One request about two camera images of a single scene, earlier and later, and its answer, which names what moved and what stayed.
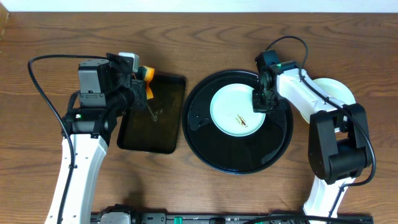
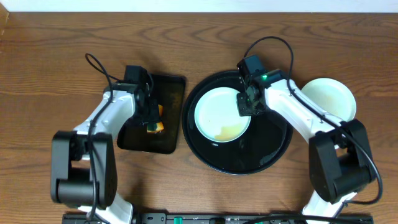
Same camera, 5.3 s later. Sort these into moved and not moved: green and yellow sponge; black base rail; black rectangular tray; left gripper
Moved: left gripper; green and yellow sponge
Not moved: black base rail; black rectangular tray
